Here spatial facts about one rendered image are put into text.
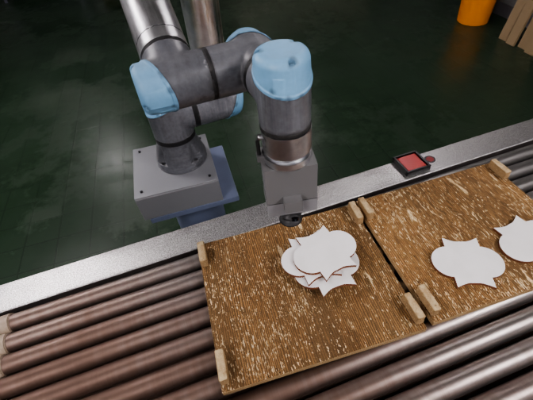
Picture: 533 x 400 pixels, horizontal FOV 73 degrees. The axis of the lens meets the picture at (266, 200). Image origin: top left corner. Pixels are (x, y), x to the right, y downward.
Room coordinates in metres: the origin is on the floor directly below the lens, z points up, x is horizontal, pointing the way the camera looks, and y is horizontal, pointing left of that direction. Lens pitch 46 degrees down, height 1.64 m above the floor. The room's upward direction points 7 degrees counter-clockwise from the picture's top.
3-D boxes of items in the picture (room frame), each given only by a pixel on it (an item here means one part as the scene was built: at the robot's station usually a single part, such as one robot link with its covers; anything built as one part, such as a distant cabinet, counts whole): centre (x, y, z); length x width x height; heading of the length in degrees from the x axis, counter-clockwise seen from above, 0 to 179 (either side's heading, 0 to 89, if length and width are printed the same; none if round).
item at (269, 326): (0.41, -0.05, 0.93); 0.41 x 0.35 x 0.02; 100
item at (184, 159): (0.88, 0.24, 1.01); 0.15 x 0.15 x 0.10
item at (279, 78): (0.44, -0.04, 1.39); 0.09 x 0.08 x 0.11; 17
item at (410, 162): (0.76, -0.43, 0.92); 0.06 x 0.06 x 0.01; 14
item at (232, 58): (0.53, 0.00, 1.39); 0.11 x 0.11 x 0.08; 17
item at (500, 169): (0.66, -0.63, 0.95); 0.06 x 0.02 x 0.03; 11
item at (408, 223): (0.49, -0.46, 0.93); 0.41 x 0.35 x 0.02; 101
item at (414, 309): (0.31, -0.26, 0.95); 0.06 x 0.02 x 0.03; 10
